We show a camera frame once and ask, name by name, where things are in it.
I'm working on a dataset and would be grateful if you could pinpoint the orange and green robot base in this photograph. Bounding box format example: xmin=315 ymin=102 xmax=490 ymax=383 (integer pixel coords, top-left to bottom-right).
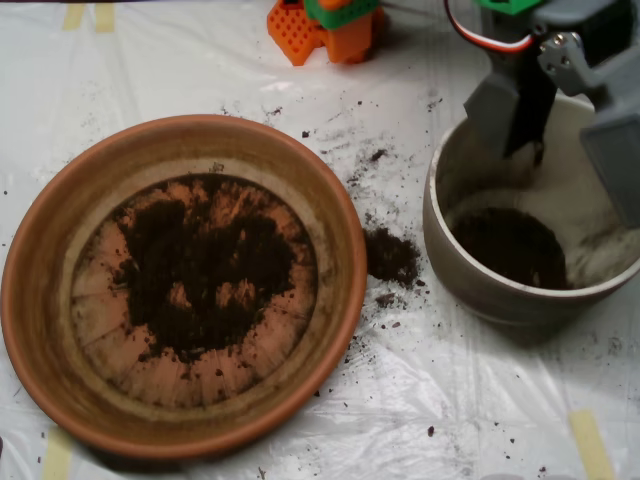
xmin=266 ymin=0 xmax=387 ymax=67

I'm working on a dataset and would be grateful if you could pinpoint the spilled dark soil pile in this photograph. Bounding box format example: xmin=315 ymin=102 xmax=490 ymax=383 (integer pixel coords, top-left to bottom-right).
xmin=364 ymin=227 xmax=424 ymax=289

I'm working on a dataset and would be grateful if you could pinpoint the white ceramic pot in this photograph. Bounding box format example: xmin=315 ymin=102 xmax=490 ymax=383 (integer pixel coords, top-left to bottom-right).
xmin=422 ymin=89 xmax=640 ymax=346

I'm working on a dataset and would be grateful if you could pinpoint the terracotta clay saucer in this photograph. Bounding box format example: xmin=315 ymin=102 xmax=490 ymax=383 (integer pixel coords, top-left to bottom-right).
xmin=0 ymin=113 xmax=370 ymax=461

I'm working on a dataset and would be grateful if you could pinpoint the beige masking tape strip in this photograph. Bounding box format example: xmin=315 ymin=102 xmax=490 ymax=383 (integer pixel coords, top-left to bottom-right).
xmin=568 ymin=408 xmax=615 ymax=480
xmin=42 ymin=427 xmax=74 ymax=480
xmin=94 ymin=3 xmax=117 ymax=34
xmin=62 ymin=3 xmax=86 ymax=31

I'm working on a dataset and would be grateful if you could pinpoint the clear plastic sheet cover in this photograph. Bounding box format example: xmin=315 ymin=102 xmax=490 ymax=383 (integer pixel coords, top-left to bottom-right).
xmin=0 ymin=0 xmax=640 ymax=480

